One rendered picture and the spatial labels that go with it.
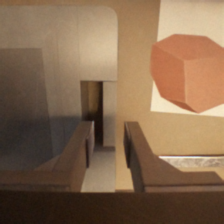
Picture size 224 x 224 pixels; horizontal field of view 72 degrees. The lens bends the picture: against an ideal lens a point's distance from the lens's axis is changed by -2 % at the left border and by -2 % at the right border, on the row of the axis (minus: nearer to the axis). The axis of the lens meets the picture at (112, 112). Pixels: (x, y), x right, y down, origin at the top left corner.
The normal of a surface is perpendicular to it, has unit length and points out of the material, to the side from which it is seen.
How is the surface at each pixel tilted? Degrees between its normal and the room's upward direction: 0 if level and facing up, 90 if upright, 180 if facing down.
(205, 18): 0
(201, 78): 15
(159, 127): 0
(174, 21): 0
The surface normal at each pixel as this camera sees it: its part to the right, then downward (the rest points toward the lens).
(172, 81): -0.63, 0.32
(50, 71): 0.00, 0.28
